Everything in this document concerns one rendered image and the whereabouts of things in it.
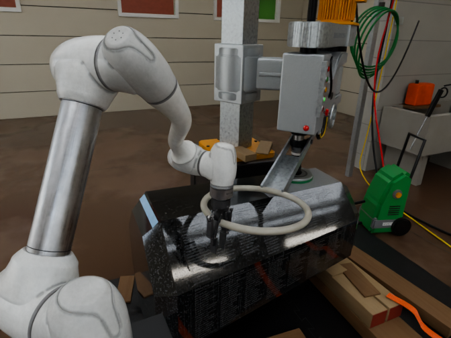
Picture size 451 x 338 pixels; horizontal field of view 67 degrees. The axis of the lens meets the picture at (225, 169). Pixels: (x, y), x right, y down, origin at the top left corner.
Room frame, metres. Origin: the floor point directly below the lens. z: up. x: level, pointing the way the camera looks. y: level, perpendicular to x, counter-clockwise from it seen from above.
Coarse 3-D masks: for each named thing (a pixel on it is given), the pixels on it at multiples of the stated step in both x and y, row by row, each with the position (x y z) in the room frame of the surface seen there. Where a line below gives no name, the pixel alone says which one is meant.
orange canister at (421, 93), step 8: (416, 80) 4.18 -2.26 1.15; (408, 88) 4.22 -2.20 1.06; (416, 88) 4.13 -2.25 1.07; (424, 88) 4.14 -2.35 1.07; (432, 88) 4.20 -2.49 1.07; (408, 96) 4.20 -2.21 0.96; (416, 96) 4.11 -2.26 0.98; (424, 96) 4.15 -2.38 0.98; (408, 104) 4.18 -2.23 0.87; (416, 104) 4.11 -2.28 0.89; (424, 104) 4.18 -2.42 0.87
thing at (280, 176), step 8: (312, 136) 1.96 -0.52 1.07; (288, 144) 1.91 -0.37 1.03; (304, 152) 1.82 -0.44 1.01; (280, 160) 1.79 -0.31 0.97; (288, 160) 1.80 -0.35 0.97; (296, 160) 1.79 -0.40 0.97; (272, 168) 1.68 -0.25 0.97; (280, 168) 1.73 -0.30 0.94; (288, 168) 1.73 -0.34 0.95; (296, 168) 1.68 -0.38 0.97; (272, 176) 1.67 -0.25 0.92; (280, 176) 1.67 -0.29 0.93; (288, 176) 1.66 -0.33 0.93; (264, 184) 1.58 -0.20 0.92; (272, 184) 1.61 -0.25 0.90; (280, 184) 1.60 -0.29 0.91; (288, 184) 1.57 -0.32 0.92; (264, 192) 1.55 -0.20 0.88
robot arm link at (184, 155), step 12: (180, 96) 0.90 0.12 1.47; (156, 108) 0.88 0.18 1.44; (168, 108) 0.88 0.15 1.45; (180, 108) 0.91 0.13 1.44; (180, 120) 0.93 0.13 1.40; (180, 132) 0.99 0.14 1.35; (168, 144) 1.15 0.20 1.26; (180, 144) 1.11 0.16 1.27; (192, 144) 1.22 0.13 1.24; (168, 156) 1.25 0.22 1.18; (180, 156) 1.17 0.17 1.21; (192, 156) 1.18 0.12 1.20; (180, 168) 1.21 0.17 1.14; (192, 168) 1.18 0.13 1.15
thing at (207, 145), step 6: (252, 138) 2.85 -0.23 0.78; (204, 144) 2.64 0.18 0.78; (210, 144) 2.64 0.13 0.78; (252, 144) 2.67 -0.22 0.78; (210, 150) 2.49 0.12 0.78; (252, 150) 2.52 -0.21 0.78; (270, 150) 2.53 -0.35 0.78; (258, 156) 2.43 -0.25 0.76; (264, 156) 2.45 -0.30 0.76; (270, 156) 2.47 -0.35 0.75
